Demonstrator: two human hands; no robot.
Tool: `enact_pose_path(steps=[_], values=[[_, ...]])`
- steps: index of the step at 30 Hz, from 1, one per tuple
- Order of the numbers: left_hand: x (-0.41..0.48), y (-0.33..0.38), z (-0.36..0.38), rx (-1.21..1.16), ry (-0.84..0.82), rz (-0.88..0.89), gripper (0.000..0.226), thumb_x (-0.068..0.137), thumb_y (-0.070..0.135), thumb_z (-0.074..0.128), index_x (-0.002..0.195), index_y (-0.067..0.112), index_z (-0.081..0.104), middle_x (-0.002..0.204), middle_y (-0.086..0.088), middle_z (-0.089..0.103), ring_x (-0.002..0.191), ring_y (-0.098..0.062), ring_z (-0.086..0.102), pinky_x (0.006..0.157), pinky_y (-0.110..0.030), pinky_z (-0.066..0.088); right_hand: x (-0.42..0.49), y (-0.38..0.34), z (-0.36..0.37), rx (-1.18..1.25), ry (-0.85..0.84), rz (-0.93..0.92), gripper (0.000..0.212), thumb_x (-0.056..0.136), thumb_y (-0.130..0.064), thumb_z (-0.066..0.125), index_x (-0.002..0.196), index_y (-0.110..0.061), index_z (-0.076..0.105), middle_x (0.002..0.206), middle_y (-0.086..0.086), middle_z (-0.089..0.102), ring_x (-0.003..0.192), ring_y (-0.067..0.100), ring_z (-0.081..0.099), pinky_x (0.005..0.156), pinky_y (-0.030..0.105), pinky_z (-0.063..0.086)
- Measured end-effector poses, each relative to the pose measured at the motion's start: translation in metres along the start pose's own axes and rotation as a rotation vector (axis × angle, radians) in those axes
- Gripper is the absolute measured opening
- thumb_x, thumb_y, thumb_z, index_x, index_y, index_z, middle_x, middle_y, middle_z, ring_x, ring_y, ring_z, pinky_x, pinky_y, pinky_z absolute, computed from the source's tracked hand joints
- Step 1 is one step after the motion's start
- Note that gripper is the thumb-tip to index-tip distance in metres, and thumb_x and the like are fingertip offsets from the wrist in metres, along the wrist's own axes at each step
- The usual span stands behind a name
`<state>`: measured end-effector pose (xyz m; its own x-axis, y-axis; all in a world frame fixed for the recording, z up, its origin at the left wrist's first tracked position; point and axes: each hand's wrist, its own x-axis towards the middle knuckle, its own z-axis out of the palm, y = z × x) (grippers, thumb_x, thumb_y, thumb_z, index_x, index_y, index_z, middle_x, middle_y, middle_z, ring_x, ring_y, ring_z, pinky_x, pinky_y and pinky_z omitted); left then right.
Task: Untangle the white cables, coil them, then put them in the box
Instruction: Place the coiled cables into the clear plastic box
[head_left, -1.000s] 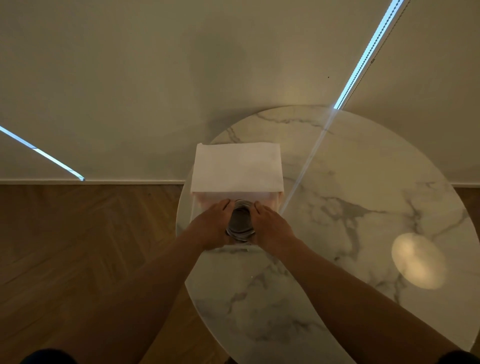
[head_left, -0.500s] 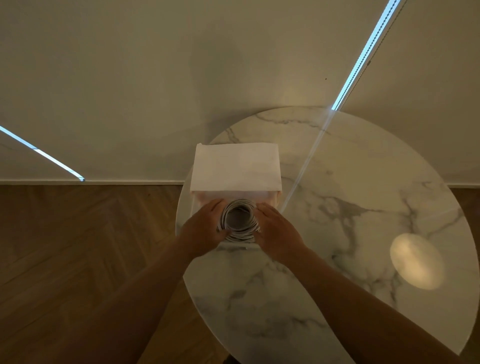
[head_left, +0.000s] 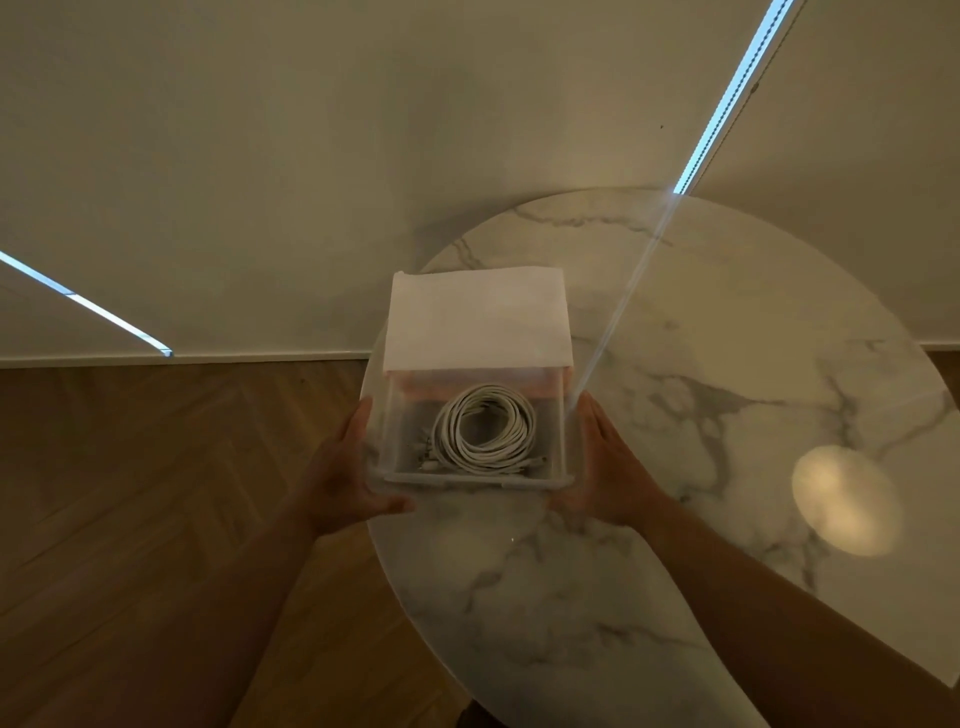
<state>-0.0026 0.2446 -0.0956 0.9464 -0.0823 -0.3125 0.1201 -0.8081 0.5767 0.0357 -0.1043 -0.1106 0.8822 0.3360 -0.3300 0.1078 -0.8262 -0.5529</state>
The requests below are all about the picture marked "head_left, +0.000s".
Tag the pink white storage box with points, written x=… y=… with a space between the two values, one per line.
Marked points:
x=476 y=319

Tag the person's right hand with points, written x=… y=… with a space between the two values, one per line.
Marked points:
x=615 y=487

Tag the clear plastic drawer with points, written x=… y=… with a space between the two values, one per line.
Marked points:
x=397 y=427

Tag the beige roller blind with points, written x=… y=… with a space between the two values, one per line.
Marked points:
x=847 y=165
x=337 y=150

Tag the person's right forearm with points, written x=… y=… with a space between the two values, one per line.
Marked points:
x=795 y=637

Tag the person's left forearm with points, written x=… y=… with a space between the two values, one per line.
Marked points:
x=187 y=637

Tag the person's left hand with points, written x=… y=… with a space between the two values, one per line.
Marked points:
x=341 y=487

